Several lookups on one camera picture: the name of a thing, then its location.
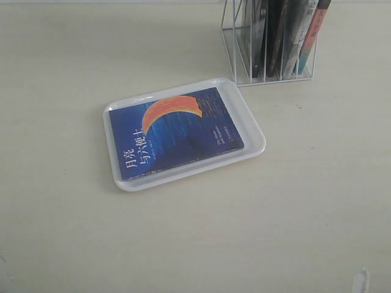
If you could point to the grey and white book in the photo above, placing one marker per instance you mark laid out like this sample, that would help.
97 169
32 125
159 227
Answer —
299 19

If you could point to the black and grey book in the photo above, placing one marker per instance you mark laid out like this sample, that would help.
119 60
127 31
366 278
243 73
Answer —
254 22

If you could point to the red orange book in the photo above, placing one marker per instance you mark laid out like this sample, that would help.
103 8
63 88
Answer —
312 33

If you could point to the white plastic tray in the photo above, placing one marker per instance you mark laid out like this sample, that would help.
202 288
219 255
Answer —
250 132

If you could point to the blue book with orange moon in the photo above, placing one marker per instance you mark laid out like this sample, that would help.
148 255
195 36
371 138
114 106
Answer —
171 132

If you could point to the dark brown book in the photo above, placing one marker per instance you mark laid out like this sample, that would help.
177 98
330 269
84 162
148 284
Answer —
277 18

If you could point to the white wire book rack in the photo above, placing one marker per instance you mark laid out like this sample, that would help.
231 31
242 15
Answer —
231 29

